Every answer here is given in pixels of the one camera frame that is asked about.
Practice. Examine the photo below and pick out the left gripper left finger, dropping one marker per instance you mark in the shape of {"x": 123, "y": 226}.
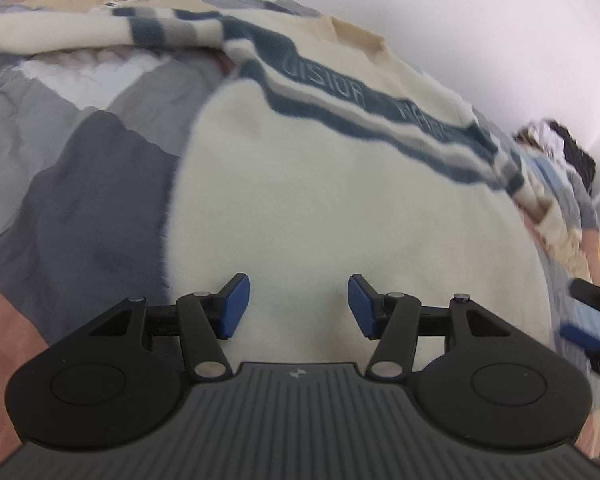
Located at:
{"x": 122, "y": 375}

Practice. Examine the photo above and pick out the pile of clothes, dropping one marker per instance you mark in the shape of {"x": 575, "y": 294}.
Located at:
{"x": 562, "y": 145}

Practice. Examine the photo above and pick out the cream knit sweater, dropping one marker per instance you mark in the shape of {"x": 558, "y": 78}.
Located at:
{"x": 319, "y": 157}

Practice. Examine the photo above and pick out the patchwork bed quilt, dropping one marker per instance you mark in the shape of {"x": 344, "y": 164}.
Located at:
{"x": 43, "y": 103}

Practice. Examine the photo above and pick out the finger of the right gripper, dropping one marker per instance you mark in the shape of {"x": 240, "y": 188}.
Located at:
{"x": 585, "y": 292}
{"x": 586, "y": 342}

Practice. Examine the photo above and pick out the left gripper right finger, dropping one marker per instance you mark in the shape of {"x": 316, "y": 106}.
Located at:
{"x": 474, "y": 375}

